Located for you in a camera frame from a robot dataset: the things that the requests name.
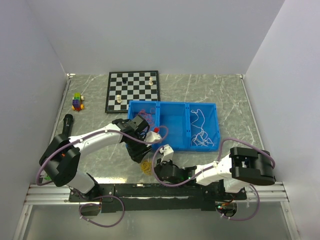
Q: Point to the blue plastic three-compartment bin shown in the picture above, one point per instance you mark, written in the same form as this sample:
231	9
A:
192	126

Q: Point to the colourful toy block car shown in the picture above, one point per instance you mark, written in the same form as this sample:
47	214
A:
77	102

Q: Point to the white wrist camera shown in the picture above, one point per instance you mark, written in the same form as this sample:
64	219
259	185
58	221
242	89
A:
166	153
152	138

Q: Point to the green toy piece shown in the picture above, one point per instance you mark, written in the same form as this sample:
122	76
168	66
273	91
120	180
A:
47	178

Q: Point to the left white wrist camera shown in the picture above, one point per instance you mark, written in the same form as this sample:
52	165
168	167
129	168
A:
152	138

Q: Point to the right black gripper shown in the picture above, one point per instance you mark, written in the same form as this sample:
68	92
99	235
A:
157	168

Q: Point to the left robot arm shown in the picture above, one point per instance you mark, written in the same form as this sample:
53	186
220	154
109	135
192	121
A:
61	158

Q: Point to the white chess piece far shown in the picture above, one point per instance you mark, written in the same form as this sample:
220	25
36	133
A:
151	81

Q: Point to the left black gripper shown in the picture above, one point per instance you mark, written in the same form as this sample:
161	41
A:
137	155

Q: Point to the black and white chessboard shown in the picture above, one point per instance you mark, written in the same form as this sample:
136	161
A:
136	88

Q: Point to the white chess pawn near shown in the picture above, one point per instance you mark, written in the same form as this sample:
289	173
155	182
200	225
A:
118	98

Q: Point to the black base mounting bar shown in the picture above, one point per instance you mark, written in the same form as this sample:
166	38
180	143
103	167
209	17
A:
155	196

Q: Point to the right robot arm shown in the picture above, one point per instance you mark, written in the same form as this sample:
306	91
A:
240	168

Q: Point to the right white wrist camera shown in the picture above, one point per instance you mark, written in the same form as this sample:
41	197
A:
166	153

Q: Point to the black microphone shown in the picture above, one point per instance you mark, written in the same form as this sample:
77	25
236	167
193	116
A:
68	121

